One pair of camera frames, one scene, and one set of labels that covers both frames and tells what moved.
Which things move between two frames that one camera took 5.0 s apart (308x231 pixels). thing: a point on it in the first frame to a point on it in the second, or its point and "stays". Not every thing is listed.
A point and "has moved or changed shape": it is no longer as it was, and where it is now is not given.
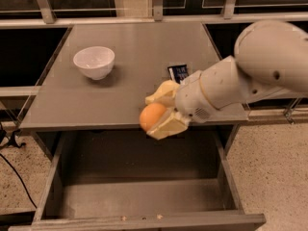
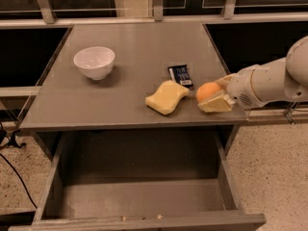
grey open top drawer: x=127 y=180 stays
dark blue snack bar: x=178 y=72 stays
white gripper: x=192 y=97 to x=240 y=88
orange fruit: x=150 y=115 has moved or changed shape
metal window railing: x=231 y=13 stays
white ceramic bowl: x=95 y=62 stays
